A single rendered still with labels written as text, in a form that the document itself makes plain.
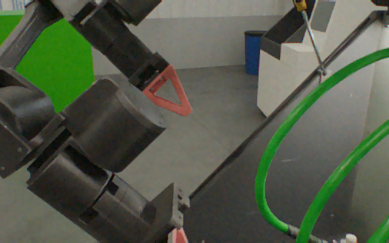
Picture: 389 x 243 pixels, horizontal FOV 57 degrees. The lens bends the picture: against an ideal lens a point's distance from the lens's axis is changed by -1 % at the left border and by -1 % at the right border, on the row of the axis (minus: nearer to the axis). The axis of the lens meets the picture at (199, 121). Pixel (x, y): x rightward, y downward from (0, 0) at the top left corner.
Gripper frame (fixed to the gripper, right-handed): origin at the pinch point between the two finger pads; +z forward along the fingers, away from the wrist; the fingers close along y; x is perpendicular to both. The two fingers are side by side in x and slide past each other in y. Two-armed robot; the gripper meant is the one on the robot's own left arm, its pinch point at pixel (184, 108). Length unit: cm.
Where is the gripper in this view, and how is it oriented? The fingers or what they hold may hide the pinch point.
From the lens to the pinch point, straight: 57.6
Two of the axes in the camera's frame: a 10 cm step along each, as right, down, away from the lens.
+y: -0.9, -1.2, 9.9
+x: -7.0, 7.1, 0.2
